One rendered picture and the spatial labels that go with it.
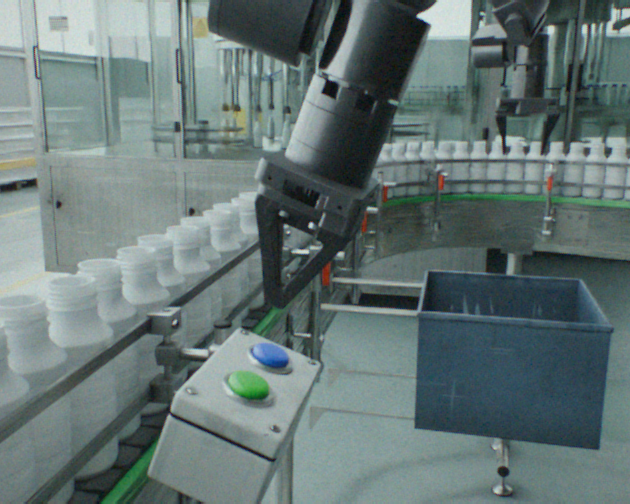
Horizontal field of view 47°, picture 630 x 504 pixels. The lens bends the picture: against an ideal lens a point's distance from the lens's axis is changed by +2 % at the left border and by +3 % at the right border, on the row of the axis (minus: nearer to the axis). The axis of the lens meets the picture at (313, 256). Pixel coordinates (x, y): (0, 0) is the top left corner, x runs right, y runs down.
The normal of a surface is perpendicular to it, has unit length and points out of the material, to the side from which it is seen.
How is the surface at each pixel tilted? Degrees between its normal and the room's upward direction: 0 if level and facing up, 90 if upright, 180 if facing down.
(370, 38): 91
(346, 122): 93
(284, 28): 111
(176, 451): 90
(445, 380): 90
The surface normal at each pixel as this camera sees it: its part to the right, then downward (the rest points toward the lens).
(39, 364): 0.54, -0.52
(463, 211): 0.22, 0.23
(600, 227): -0.49, 0.19
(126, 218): -0.20, 0.22
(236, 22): -0.29, 0.70
